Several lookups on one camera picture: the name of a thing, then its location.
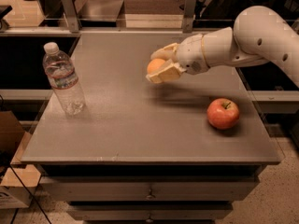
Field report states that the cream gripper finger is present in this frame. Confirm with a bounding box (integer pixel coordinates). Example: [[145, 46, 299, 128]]
[[146, 60, 186, 84], [150, 43, 178, 62]]

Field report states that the grey drawer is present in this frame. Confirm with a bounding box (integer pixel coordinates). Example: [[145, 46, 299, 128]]
[[40, 176, 259, 202], [67, 202, 233, 222]]

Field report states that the metal bracket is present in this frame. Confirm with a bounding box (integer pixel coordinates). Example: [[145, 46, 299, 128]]
[[182, 0, 196, 33], [61, 0, 80, 33]]

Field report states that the upper grey drawer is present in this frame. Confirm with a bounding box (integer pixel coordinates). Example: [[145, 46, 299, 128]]
[[40, 176, 259, 202]]

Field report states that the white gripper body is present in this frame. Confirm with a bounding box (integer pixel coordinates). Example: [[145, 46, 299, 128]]
[[176, 34, 209, 75]]

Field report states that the dark backpack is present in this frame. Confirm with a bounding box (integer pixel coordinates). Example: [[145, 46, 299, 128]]
[[201, 0, 265, 21]]

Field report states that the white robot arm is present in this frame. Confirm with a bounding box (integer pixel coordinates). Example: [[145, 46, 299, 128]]
[[147, 6, 299, 85]]

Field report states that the right metal bracket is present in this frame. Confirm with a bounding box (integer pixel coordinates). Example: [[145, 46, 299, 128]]
[[182, 0, 196, 33]]

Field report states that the black cable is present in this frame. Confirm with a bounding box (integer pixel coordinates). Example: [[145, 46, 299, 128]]
[[0, 152, 52, 224]]

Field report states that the orange fruit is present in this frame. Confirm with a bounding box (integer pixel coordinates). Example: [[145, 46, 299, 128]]
[[147, 58, 165, 74]]

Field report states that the clear plastic water bottle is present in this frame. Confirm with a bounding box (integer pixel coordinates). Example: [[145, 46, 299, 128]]
[[43, 42, 85, 116]]

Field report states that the red apple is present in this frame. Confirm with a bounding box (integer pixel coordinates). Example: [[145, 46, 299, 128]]
[[206, 98, 240, 130]]

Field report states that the left metal bracket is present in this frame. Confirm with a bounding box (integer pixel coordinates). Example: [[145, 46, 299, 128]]
[[61, 0, 80, 33]]

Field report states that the cardboard box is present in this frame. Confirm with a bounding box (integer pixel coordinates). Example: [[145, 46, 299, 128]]
[[0, 111, 41, 209]]

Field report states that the lower grey drawer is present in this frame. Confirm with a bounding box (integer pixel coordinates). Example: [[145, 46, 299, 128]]
[[67, 202, 233, 222]]

